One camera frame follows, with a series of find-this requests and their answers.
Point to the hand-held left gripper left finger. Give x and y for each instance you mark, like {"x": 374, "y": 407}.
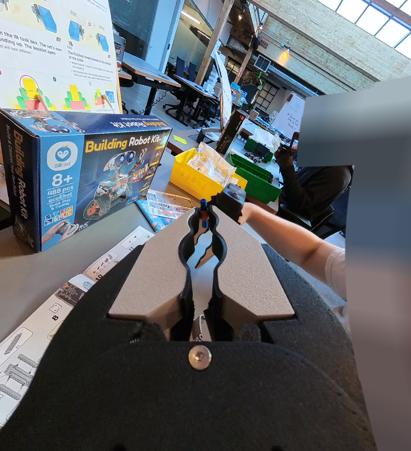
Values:
{"x": 149, "y": 282}

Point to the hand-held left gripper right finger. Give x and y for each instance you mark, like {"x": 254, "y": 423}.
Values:
{"x": 251, "y": 278}

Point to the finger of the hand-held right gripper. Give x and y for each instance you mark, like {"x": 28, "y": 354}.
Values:
{"x": 207, "y": 255}
{"x": 198, "y": 243}

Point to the blue plastic connector pin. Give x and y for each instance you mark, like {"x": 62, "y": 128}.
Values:
{"x": 203, "y": 215}

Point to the yellow plastic bin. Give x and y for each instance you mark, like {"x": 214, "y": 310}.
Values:
{"x": 191, "y": 179}

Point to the person's right forearm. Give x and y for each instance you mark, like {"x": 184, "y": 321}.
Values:
{"x": 290, "y": 243}

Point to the grey desk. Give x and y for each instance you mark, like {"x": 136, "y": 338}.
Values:
{"x": 22, "y": 278}

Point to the brown top standing desk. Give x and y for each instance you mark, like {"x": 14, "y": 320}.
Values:
{"x": 149, "y": 72}

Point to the large green bin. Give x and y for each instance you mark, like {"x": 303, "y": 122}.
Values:
{"x": 258, "y": 190}

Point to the clear plastic parts bags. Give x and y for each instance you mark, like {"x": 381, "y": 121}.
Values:
{"x": 210, "y": 162}

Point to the printed sticker sheet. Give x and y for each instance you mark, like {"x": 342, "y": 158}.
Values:
{"x": 170, "y": 202}

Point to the blue cover manual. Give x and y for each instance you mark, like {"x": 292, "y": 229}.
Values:
{"x": 154, "y": 220}

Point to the small green bin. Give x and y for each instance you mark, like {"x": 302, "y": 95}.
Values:
{"x": 253, "y": 146}

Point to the black carton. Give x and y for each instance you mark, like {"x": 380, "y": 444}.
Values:
{"x": 232, "y": 130}

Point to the yellow sticky note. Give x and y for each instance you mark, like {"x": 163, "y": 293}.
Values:
{"x": 180, "y": 139}

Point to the black office chair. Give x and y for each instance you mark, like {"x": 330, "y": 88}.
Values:
{"x": 205, "y": 111}

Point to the white whiteboard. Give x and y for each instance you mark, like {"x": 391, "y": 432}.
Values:
{"x": 290, "y": 114}

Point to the blue robot kit box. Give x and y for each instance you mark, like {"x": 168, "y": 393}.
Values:
{"x": 96, "y": 165}

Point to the white instruction booklet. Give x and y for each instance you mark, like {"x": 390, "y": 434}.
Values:
{"x": 25, "y": 338}

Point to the instruction poster board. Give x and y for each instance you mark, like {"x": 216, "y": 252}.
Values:
{"x": 50, "y": 42}

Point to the wall air vent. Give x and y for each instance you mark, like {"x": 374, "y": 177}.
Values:
{"x": 262, "y": 62}

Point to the wall lamp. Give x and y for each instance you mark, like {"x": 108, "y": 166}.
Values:
{"x": 285, "y": 53}

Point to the wooden support post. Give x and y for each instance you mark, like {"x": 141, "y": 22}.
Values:
{"x": 214, "y": 38}

